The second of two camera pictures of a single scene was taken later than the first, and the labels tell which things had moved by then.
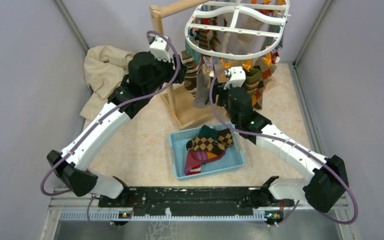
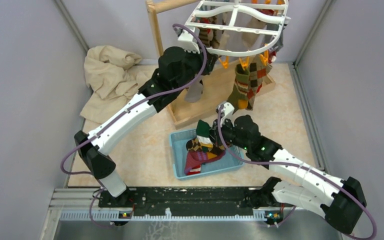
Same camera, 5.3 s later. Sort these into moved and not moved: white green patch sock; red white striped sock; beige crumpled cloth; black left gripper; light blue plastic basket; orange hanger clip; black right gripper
Moved: black left gripper; orange hanger clip; black right gripper; white green patch sock
Not moved: light blue plastic basket; beige crumpled cloth; red white striped sock
